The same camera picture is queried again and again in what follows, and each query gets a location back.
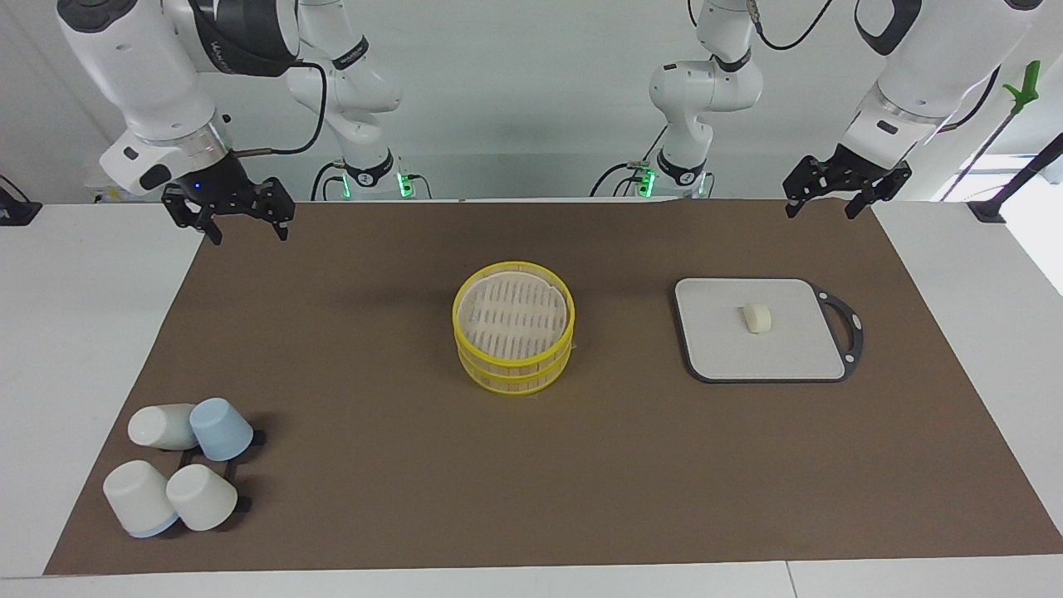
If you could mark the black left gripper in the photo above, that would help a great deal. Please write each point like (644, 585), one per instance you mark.
(851, 174)

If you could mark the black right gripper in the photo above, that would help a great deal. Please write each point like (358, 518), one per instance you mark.
(228, 191)

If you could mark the small white steamed bun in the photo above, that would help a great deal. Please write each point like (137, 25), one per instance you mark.
(756, 318)

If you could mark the yellow bamboo steamer basket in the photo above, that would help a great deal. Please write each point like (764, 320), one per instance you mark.
(511, 311)

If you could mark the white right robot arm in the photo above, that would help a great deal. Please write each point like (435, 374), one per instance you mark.
(149, 75)

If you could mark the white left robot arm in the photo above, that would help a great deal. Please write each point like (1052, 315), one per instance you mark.
(930, 66)

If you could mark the yellow rimmed bamboo steamer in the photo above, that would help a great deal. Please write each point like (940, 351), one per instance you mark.
(515, 379)

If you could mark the black pole with clamp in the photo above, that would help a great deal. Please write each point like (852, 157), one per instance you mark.
(988, 212)

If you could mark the white boxes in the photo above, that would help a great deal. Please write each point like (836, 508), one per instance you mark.
(93, 193)

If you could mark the white cutting board grey rim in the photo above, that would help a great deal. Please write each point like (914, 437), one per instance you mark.
(756, 332)

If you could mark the green clip on thin rod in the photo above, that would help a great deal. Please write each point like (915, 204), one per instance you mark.
(1031, 83)

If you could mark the black table clamp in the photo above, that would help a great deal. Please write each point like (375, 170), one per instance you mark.
(17, 214)

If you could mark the light blue plastic cup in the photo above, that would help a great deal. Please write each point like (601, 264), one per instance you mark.
(220, 428)

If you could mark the white plastic cup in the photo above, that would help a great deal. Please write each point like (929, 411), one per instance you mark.
(202, 498)
(137, 498)
(158, 425)

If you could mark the brown table mat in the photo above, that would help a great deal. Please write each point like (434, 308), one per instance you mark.
(581, 465)

